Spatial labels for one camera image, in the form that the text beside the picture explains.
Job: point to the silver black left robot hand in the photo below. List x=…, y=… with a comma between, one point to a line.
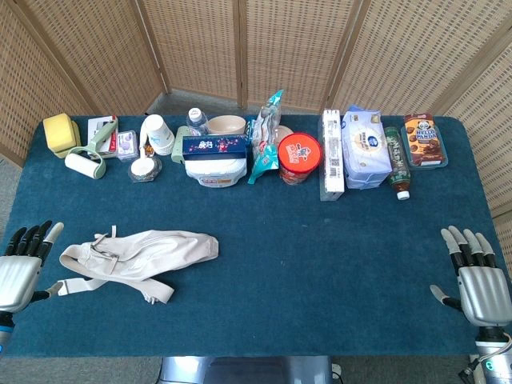
x=18, y=276

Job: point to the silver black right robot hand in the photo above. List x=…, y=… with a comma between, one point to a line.
x=484, y=292

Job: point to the beige fabric bag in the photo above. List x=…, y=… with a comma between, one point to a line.
x=160, y=250

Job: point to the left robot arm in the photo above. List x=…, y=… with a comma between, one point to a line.
x=5, y=332

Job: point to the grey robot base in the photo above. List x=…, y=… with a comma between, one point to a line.
x=248, y=370

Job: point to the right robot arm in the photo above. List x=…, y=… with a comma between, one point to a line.
x=494, y=356

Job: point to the teal snack bag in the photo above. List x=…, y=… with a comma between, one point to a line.
x=266, y=136

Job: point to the green white lint roller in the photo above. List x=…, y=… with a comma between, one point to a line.
x=84, y=164

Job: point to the yellow sponge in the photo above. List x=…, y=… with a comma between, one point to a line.
x=58, y=129

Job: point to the green tea bottle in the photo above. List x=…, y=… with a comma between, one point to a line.
x=397, y=160

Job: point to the foil wrapped bundle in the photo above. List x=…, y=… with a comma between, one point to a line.
x=145, y=170

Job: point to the white red flat box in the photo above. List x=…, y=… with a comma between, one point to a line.
x=96, y=130

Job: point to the Hello Panda biscuit box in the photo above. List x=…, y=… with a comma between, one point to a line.
x=424, y=134

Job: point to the small clear purple box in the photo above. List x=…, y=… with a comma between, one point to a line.
x=128, y=146

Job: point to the white blue tissue pack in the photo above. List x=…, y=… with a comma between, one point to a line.
x=366, y=148

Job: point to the white paper cup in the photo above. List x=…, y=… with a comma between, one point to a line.
x=158, y=134

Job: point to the long white carton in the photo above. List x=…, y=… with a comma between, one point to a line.
x=332, y=156

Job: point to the pale green plastic holder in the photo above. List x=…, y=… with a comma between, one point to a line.
x=178, y=146

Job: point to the blue table cloth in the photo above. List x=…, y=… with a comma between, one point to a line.
x=280, y=260

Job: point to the white wet wipes tub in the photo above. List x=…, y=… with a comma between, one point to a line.
x=216, y=172

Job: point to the red lid noodle cup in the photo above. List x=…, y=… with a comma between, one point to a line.
x=300, y=154

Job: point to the dark blue printed box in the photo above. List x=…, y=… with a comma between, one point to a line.
x=214, y=146

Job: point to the clear water bottle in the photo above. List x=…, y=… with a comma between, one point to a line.
x=197, y=122

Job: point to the small beige bowl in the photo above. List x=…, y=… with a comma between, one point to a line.
x=286, y=132

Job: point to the woven rattan folding screen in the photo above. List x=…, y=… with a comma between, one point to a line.
x=296, y=48

